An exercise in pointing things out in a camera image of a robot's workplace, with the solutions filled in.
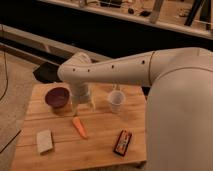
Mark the black floor mat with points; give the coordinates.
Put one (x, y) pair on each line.
(46, 73)

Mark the black and orange snack bar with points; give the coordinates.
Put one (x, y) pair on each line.
(122, 143)

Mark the white sponge block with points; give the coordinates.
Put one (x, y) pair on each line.
(44, 141)

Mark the wooden table board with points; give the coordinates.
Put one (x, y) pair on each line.
(71, 152)

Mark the orange carrot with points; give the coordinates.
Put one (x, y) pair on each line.
(79, 126)

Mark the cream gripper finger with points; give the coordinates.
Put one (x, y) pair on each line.
(91, 105)
(75, 109)

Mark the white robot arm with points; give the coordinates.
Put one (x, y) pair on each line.
(179, 111)

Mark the dark purple ceramic bowl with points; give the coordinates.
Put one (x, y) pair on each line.
(57, 97)

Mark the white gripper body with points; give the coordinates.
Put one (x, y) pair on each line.
(80, 93)

